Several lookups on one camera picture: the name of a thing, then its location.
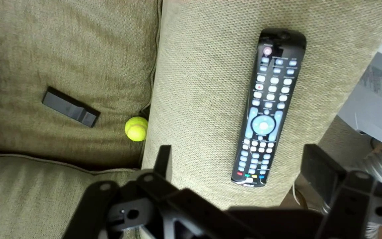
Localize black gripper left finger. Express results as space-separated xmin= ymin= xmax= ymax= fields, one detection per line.
xmin=62 ymin=143 xmax=188 ymax=239

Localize black remote blue buttons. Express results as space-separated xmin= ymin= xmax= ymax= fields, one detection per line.
xmin=230 ymin=27 xmax=308 ymax=188

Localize small black stick device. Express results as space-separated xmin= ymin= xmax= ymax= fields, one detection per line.
xmin=41 ymin=85 xmax=102 ymax=128

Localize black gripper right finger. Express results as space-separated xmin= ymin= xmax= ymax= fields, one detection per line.
xmin=300 ymin=143 xmax=382 ymax=239

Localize yellow tennis ball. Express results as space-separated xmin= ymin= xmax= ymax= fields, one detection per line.
xmin=123 ymin=115 xmax=150 ymax=143

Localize beige fabric sofa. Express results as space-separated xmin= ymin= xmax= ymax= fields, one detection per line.
xmin=0 ymin=0 xmax=382 ymax=239

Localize beige sofa back cushion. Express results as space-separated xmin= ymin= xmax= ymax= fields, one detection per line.
xmin=0 ymin=151 xmax=157 ymax=239

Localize white portable air conditioner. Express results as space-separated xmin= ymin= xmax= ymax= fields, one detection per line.
xmin=337 ymin=51 xmax=382 ymax=154

